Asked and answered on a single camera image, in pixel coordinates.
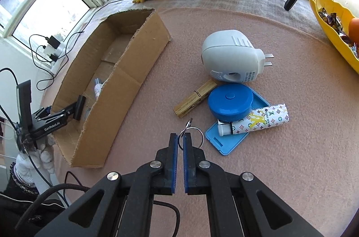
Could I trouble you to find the wooden clothespin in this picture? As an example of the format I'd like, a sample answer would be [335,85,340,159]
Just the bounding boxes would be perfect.
[173,79,219,118]

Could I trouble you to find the blue plastic phone stand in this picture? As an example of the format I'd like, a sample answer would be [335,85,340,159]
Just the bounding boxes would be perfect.
[205,89,270,156]

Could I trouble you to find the pink small bottle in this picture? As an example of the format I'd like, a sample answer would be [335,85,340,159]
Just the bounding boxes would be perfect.
[94,78,103,99]

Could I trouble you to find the front orange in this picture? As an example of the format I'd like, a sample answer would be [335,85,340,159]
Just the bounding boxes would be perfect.
[348,17,359,44]

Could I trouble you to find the white power strip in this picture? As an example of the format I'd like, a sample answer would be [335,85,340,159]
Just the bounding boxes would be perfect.
[48,36,67,75]

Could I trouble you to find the white charger on strip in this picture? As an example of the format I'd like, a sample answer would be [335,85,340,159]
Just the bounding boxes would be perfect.
[43,44,57,57]

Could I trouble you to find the black power adapter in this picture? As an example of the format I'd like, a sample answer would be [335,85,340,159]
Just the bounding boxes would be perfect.
[46,36,61,49]

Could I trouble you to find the white gloved left hand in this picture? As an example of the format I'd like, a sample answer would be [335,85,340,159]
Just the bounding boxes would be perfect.
[14,134,55,185]

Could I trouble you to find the black cylinder tube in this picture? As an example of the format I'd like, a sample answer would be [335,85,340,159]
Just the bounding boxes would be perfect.
[73,95,86,121]

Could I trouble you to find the open cardboard box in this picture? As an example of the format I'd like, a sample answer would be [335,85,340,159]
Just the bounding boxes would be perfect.
[52,9,171,168]

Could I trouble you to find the patterned white tube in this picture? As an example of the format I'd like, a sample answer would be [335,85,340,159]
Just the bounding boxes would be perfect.
[217,103,290,136]

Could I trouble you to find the white plug-in device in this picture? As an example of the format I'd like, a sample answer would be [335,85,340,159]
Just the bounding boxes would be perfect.
[201,29,274,83]

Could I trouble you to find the pile of wrapped candies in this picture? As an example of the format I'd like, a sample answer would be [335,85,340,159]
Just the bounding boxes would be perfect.
[318,7,358,58]

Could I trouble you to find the black cable on mat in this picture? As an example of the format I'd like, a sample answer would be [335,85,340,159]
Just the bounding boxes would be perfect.
[28,0,133,92]

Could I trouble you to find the blue round tape measure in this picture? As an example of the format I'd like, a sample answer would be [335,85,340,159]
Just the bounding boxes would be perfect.
[208,83,253,122]

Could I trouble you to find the yellow leaf-shaped bowl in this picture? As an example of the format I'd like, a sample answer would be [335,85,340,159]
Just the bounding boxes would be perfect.
[309,0,358,73]

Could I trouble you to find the small black plug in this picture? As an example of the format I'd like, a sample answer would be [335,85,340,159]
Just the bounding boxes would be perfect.
[49,54,58,62]

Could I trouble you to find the keys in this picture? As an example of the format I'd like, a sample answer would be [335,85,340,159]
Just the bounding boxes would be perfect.
[178,118,204,150]

